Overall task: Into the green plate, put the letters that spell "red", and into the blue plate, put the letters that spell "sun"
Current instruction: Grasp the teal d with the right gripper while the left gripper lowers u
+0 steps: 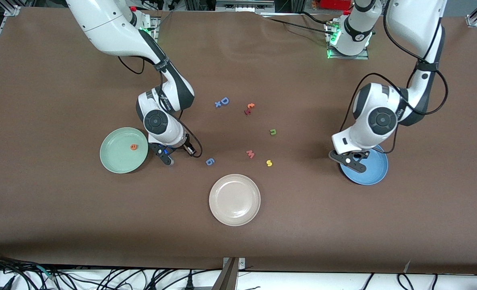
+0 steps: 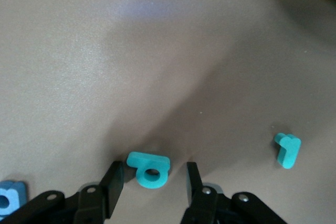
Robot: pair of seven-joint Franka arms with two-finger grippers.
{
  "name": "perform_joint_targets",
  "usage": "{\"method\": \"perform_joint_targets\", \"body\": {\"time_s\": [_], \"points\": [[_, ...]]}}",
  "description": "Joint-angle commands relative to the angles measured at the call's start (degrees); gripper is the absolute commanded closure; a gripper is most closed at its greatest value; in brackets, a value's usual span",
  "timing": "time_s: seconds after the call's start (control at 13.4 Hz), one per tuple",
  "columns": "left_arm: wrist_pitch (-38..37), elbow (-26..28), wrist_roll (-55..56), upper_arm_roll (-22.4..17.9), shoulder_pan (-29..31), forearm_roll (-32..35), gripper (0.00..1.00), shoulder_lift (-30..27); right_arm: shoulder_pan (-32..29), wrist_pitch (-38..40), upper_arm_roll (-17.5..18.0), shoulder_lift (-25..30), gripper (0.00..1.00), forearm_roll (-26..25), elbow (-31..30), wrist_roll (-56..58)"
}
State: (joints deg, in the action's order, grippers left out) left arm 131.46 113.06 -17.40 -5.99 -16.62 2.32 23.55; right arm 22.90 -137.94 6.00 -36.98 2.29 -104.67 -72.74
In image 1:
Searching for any blue plate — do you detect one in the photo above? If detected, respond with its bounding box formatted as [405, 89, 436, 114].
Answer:
[340, 145, 389, 186]

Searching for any light green plate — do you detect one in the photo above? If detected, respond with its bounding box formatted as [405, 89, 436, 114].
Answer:
[99, 127, 149, 174]

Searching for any beige plate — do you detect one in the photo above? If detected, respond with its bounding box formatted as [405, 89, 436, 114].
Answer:
[209, 174, 261, 227]

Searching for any brown table cover sheet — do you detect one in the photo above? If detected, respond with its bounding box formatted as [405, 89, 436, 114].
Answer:
[0, 6, 477, 275]

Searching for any red box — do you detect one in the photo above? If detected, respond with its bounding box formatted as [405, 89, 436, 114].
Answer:
[320, 0, 352, 10]

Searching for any grey power strip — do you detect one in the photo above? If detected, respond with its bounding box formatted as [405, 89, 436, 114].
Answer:
[216, 0, 275, 12]

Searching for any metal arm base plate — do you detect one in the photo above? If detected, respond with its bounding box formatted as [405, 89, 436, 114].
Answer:
[140, 16, 161, 41]
[326, 22, 370, 60]

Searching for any metal table edge bracket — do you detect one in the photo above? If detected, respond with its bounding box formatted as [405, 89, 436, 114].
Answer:
[222, 257, 246, 270]

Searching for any black base cable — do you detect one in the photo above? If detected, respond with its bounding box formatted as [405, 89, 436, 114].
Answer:
[262, 16, 335, 37]
[297, 10, 331, 25]

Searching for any dark metal post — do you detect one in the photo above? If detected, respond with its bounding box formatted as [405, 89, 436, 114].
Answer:
[211, 258, 239, 290]

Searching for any cable with teal plug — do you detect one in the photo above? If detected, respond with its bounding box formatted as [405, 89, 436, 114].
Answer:
[37, 264, 58, 282]

